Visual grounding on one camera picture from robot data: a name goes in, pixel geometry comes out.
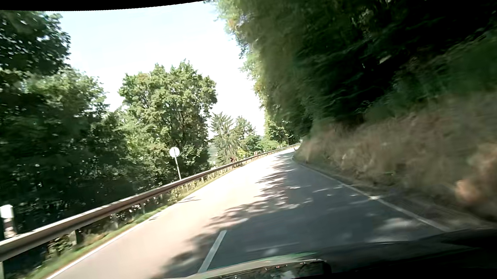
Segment grey metal guard rail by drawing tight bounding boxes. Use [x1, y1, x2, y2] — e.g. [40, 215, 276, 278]
[0, 142, 320, 279]

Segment road markings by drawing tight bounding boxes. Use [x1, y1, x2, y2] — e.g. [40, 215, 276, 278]
[0, 124, 454, 279]

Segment wood on bank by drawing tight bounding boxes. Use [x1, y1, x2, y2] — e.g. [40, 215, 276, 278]
[213, 0, 497, 154]

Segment white black marker post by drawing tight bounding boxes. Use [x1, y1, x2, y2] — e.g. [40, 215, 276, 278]
[0, 203, 19, 240]

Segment grass verge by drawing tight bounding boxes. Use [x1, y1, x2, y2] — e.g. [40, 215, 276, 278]
[0, 152, 303, 279]

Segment dry grass bank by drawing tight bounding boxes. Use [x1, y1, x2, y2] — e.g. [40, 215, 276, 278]
[286, 74, 497, 277]

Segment row of trees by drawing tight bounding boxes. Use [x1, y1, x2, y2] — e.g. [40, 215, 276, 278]
[0, 0, 311, 256]

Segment grey asphalt road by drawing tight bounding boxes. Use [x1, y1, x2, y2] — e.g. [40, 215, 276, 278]
[0, 121, 461, 279]

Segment round road sign on post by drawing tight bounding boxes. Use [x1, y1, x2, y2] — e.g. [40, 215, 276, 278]
[167, 145, 186, 182]

